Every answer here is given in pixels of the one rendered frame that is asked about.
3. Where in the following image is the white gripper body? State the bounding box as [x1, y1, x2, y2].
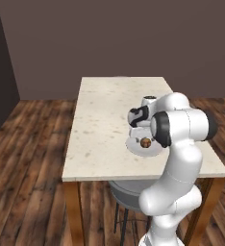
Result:
[129, 126, 156, 145]

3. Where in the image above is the brown chicken drumstick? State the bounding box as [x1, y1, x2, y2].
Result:
[139, 137, 152, 150]

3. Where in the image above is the marble-topped wooden table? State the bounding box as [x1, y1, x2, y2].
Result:
[62, 76, 225, 246]

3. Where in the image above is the grey stool with black legs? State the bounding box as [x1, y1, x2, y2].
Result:
[108, 179, 155, 246]

